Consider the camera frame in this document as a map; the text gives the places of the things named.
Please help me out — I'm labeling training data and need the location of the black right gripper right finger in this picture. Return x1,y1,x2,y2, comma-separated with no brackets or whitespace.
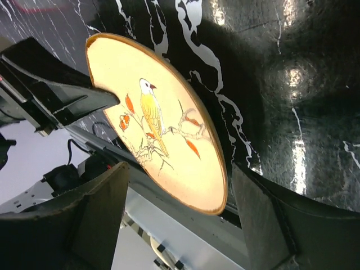
232,164,359,269

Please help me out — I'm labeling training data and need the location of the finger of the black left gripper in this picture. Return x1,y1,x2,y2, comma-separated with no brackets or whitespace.
1,37,119,136

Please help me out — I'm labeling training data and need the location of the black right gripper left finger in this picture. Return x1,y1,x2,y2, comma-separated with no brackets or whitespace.
1,162,129,269

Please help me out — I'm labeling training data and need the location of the beige leaf plate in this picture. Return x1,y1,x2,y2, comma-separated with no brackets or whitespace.
85,33,228,215

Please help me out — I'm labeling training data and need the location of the black marble pattern mat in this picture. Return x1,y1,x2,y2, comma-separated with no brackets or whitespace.
1,1,359,212

